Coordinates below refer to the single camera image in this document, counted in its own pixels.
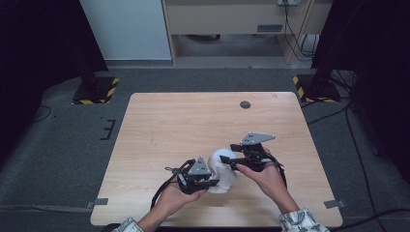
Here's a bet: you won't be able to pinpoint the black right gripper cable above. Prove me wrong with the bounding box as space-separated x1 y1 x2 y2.
264 152 288 190

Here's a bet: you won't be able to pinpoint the light wooden desk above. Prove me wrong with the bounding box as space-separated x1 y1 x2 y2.
161 0 334 66

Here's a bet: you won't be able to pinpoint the dark curtain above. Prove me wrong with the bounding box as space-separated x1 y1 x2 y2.
0 0 109 162
311 0 410 185

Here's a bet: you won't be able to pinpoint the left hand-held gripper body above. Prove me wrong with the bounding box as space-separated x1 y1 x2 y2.
175 156 213 195

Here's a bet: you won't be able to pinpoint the person's right hand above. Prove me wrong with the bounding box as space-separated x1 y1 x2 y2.
236 159 297 215

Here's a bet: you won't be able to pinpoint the white cabinet panel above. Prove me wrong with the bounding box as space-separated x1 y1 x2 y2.
79 0 172 61

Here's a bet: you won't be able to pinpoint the white cloth cover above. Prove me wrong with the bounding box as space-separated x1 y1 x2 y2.
207 148 240 194

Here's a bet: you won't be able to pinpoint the thin black floor cable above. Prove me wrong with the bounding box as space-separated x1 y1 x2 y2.
31 104 53 123

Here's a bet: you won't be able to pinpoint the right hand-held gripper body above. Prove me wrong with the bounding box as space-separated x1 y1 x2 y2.
239 132 277 172

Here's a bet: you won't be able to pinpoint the hanging black cables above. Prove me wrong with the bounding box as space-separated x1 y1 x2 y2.
283 0 321 63

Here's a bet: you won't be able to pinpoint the hazard-striped stand base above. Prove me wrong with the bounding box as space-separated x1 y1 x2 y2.
292 73 342 104
72 75 120 105

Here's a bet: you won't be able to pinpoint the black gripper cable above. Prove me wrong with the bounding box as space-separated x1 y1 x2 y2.
264 152 288 190
150 159 196 211

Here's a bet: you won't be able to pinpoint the person's left hand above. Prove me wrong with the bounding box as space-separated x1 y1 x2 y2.
154 183 208 219

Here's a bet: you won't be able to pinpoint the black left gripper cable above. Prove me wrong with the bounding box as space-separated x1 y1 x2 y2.
150 159 196 211

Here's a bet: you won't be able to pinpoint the black tape floor mark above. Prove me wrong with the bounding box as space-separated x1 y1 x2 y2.
100 119 117 141

